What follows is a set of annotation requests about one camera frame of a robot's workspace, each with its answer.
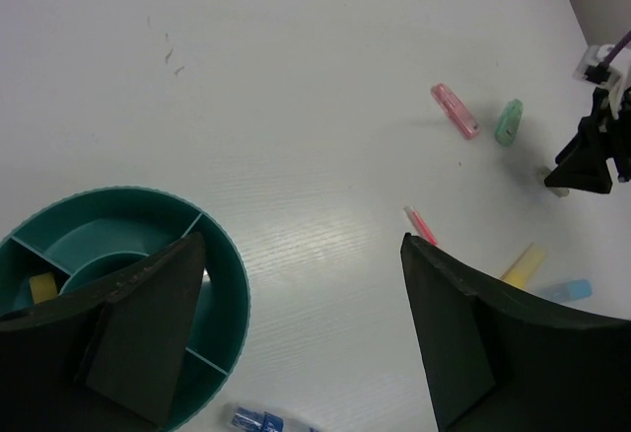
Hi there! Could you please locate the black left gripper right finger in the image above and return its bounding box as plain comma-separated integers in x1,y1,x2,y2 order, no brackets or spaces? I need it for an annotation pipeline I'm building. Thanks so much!
400,234,630,431

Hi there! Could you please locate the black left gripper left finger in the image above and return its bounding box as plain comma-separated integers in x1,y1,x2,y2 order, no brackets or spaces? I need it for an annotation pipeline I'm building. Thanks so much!
1,233,205,431

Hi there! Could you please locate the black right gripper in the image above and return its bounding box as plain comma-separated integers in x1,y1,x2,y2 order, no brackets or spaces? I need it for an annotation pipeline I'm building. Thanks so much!
554,88,630,194

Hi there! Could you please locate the green correction tape dispenser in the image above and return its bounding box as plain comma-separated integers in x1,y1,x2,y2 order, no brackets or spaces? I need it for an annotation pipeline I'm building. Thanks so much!
494,99,524,147

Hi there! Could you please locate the pink correction tape dispenser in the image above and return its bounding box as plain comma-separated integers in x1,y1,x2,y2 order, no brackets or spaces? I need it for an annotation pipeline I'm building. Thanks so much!
430,83,480,140

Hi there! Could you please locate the yellow highlighter marker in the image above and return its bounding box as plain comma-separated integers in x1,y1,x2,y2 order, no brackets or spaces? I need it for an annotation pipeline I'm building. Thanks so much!
500,244,546,290

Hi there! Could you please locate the blue highlighter marker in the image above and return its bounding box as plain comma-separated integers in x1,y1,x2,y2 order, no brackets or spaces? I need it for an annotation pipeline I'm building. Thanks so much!
534,279,593,304

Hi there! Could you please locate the yellow eraser in organizer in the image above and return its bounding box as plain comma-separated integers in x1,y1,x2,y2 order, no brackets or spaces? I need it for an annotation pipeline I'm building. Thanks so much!
29,272,58,304

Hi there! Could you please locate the teal round divided organizer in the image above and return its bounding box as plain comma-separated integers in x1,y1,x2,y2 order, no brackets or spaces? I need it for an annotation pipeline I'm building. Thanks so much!
1,186,250,431

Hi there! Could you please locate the red pen in wrapper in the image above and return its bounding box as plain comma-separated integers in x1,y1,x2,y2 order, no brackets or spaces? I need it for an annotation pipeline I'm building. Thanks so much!
404,206,438,246

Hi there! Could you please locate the clear blue spray bottle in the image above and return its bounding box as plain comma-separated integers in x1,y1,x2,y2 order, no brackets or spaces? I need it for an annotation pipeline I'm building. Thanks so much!
223,402,321,432

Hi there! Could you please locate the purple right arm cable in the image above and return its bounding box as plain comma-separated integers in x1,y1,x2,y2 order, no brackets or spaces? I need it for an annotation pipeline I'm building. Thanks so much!
603,28,631,66

